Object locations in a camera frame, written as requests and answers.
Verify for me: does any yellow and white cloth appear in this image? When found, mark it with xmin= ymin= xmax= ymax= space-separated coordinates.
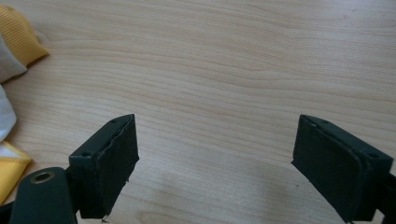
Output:
xmin=0 ymin=141 xmax=33 ymax=206

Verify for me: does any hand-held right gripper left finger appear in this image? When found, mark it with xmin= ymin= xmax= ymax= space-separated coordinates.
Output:
xmin=68 ymin=113 xmax=140 ymax=219

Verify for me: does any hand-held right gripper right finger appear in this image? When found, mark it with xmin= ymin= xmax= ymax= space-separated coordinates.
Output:
xmin=290 ymin=114 xmax=394 ymax=223

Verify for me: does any yellow and grey ribbed cloth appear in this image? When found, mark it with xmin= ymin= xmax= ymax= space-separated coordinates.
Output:
xmin=0 ymin=4 xmax=50 ymax=84

